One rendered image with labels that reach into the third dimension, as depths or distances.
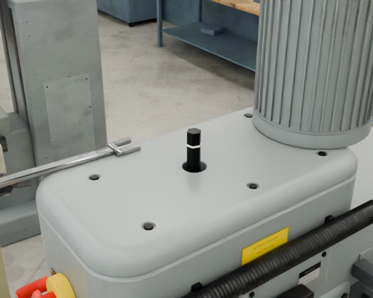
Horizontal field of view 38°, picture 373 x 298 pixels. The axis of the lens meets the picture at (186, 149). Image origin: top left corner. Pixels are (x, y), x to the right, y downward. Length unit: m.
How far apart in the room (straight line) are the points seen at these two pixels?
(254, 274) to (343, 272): 0.33
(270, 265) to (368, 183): 0.36
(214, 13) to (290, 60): 6.77
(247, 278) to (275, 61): 0.33
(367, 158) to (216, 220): 0.51
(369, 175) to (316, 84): 0.31
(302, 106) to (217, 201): 0.21
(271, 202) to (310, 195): 0.08
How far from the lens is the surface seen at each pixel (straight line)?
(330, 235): 0.85
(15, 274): 3.63
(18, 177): 0.81
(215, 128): 0.93
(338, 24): 0.82
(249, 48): 6.63
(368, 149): 1.19
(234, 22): 7.30
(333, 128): 0.88
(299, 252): 0.81
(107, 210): 0.73
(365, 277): 1.07
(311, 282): 0.97
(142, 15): 8.32
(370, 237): 1.08
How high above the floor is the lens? 2.31
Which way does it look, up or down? 29 degrees down
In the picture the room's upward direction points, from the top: straight up
